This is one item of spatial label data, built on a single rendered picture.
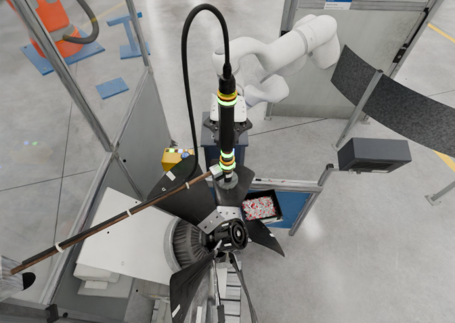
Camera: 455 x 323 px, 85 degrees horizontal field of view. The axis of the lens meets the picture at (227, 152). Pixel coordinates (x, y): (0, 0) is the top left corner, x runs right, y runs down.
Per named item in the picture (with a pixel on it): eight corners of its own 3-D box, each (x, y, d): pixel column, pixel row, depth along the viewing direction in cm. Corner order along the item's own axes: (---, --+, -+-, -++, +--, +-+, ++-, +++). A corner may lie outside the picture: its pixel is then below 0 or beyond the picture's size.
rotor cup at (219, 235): (203, 259, 93) (230, 255, 86) (200, 220, 99) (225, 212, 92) (227, 256, 104) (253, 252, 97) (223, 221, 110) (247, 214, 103)
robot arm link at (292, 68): (263, 97, 142) (248, 72, 141) (278, 88, 145) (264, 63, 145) (319, 51, 94) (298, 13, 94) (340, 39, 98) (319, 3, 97)
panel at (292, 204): (193, 223, 211) (182, 183, 158) (193, 221, 212) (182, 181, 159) (291, 229, 208) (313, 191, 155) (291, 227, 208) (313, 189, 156)
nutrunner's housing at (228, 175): (225, 191, 83) (223, 72, 46) (219, 182, 85) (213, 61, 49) (235, 185, 84) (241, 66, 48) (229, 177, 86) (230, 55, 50)
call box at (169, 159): (164, 173, 141) (160, 162, 133) (168, 158, 147) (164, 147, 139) (192, 174, 140) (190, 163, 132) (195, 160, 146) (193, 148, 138)
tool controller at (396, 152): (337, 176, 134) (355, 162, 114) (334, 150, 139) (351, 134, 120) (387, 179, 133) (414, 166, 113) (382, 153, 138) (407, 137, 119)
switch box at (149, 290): (152, 280, 139) (141, 271, 122) (178, 282, 139) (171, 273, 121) (147, 299, 134) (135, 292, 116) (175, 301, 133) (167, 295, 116)
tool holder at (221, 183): (218, 196, 79) (217, 180, 71) (207, 179, 83) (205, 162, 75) (242, 183, 82) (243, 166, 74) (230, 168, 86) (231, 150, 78)
